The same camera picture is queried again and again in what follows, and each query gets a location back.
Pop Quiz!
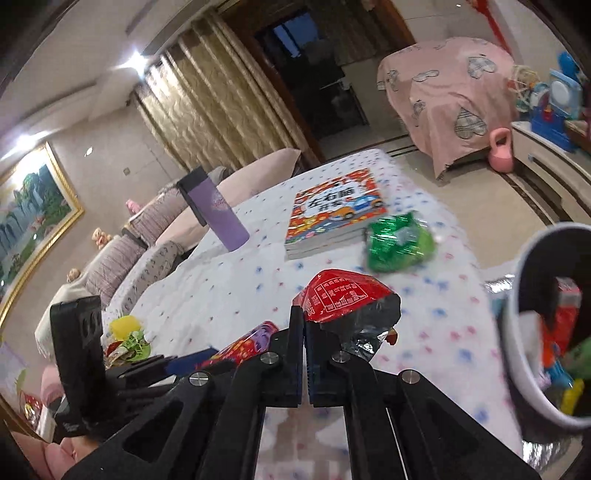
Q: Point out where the blue oval packet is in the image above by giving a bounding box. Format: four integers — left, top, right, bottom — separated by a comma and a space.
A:
544, 362, 573, 386

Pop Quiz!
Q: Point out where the television cabinet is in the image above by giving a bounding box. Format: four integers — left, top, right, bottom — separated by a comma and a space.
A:
510, 121, 591, 227

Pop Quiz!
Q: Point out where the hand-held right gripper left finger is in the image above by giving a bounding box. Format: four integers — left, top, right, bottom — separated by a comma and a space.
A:
62, 305, 308, 480

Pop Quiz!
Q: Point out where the yellow snack bag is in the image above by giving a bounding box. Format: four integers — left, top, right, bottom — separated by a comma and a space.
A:
560, 378, 586, 411

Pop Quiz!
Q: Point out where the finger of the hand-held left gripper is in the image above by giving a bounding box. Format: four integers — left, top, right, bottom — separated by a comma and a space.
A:
107, 348, 219, 384

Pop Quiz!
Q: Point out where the gold framed landscape painting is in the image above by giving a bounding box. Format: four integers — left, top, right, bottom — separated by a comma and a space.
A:
0, 141, 86, 324

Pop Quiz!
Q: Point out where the white bin with black liner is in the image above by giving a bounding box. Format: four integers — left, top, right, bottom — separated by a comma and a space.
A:
501, 222, 591, 432

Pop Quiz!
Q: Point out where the purple tumbler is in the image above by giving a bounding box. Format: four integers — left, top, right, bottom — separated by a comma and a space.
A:
177, 166, 250, 252

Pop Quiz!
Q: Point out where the striped pillow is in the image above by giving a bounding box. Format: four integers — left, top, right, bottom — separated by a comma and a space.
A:
85, 235, 148, 308
129, 185, 199, 245

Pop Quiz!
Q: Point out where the beige patterned curtain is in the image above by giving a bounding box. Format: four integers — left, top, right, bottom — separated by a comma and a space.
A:
131, 9, 324, 181

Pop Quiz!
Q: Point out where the colourful children's book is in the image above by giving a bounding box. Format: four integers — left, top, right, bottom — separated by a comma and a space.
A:
284, 168, 389, 259

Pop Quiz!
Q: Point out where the green white carton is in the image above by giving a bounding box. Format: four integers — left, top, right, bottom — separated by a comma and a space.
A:
567, 339, 591, 374

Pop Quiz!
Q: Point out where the pink sofa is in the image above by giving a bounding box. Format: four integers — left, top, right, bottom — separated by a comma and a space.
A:
34, 148, 301, 361

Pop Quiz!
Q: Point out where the pink kettlebell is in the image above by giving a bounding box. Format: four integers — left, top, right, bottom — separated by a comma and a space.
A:
488, 128, 514, 174

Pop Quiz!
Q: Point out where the person's left hand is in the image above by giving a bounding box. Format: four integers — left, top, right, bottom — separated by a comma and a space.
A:
56, 435, 101, 468

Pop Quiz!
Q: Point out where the white floral tablecloth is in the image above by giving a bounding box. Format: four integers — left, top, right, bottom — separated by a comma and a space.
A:
108, 148, 525, 480

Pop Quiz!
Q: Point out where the wire bead toy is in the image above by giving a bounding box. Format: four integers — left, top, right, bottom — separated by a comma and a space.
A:
510, 65, 546, 112

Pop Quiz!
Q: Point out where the red snack packet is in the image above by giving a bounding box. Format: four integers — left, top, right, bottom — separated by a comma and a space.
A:
293, 268, 402, 365

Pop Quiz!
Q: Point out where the orange snack bag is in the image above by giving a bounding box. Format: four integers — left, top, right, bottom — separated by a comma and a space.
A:
542, 277, 583, 370

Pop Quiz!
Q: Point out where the cream throw blanket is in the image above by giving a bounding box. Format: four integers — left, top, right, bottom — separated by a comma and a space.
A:
34, 277, 107, 361

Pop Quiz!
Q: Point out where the ceiling light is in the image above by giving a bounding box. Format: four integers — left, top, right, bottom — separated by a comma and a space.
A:
126, 50, 152, 75

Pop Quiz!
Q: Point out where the green foil wrapper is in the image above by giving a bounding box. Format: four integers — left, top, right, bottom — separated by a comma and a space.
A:
367, 211, 437, 273

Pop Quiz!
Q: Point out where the small green yellow bottle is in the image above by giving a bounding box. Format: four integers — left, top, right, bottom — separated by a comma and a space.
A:
104, 316, 153, 363

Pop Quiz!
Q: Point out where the blue toy set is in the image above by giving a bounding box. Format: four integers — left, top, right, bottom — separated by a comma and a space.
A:
529, 69, 583, 153

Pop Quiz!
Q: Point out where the pink heart print blanket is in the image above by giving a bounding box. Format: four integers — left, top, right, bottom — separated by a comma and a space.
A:
376, 37, 518, 181

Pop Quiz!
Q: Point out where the red purple foil wrapper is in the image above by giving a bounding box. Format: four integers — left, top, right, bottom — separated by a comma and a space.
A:
196, 320, 280, 372

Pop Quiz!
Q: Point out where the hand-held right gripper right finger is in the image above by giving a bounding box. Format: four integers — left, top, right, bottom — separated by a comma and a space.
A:
306, 322, 543, 480

